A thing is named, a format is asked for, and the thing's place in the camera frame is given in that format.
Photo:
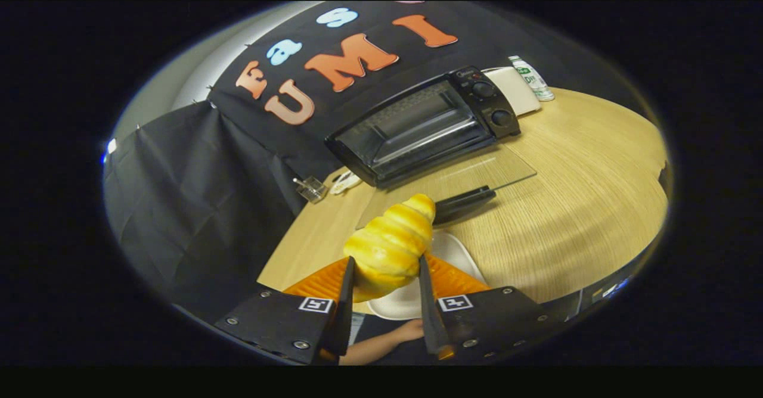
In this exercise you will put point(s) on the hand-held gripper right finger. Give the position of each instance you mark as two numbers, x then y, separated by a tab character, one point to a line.
430	320

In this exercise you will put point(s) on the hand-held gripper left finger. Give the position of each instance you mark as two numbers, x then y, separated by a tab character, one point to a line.
344	320

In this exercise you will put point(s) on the yellow croissant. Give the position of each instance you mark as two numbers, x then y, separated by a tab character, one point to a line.
390	243

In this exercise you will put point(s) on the black toaster oven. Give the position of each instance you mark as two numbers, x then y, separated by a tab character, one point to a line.
417	124

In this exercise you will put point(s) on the white bread toaster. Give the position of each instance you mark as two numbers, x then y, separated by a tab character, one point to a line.
518	88

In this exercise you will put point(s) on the white plate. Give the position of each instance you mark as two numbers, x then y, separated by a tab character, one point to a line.
402	307

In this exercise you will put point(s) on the small clear glass container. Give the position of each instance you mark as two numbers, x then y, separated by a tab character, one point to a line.
311	188

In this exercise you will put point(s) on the small white object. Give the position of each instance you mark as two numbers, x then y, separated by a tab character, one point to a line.
344	182

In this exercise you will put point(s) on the white plastic bottle green label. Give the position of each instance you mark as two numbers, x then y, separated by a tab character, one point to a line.
533	82

